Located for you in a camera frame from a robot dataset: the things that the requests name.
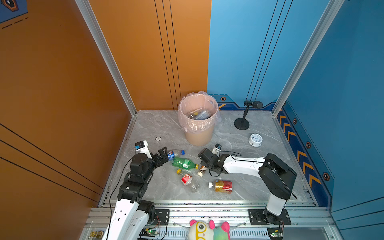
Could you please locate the beige bin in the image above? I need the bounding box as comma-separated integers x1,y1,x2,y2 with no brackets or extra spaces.
179,92,219,147

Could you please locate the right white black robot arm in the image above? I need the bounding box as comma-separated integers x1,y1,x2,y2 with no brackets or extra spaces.
198,148,297,225

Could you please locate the clear bottle red label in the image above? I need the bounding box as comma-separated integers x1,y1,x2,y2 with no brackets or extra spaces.
177,169,200,193

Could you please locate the pink plastic bin liner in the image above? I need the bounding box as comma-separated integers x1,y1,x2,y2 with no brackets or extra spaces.
178,92,221,134

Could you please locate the brown coffee bottle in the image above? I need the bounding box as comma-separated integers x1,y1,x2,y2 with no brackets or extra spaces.
197,166,208,177

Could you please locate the small pepsi bottle blue cap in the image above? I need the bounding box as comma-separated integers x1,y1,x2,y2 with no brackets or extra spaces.
167,150,186,161

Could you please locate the plush toy colourful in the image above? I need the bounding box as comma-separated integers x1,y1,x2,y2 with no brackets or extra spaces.
187,220,231,240

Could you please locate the aluminium rail frame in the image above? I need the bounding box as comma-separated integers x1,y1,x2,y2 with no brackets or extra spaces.
78,200,344,240

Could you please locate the white pink carton box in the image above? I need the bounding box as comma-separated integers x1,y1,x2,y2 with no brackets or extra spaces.
187,111,199,119

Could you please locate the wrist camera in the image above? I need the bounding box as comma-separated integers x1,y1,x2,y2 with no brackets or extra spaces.
212,144,222,155
135,141,152,159

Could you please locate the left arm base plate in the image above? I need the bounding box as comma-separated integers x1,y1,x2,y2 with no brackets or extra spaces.
148,209,170,226

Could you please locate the clear water bottle blue label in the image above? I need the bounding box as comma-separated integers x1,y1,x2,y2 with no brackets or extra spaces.
194,110,211,121

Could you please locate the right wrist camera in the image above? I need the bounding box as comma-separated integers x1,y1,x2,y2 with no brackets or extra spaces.
212,144,222,155

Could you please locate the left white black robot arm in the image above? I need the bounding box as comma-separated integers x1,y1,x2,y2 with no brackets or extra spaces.
103,147,169,240

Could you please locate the green sprite bottle yellow cap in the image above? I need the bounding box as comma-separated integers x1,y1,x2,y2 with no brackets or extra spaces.
172,157,200,170

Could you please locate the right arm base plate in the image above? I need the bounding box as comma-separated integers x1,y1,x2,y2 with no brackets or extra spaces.
248,209,292,226

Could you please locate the brass knob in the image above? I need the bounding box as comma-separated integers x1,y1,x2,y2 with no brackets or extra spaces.
88,231,104,239

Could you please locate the left green circuit board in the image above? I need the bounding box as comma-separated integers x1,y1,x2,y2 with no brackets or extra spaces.
140,229,160,238

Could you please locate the red gold tea bottle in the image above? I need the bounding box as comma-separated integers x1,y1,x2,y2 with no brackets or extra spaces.
208,180,233,194

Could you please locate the green circuit board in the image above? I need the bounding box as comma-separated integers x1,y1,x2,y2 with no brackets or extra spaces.
267,228,284,240
140,229,160,238

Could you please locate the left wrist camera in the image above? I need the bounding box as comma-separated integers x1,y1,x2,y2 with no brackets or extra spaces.
135,141,152,159

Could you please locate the white alarm clock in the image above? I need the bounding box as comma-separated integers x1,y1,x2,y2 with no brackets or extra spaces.
248,133,263,148

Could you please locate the right green circuit board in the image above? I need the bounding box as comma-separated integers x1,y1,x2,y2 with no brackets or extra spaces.
267,228,284,240

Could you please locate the black microphone on stand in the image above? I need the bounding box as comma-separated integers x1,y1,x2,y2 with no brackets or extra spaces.
234,101,264,131

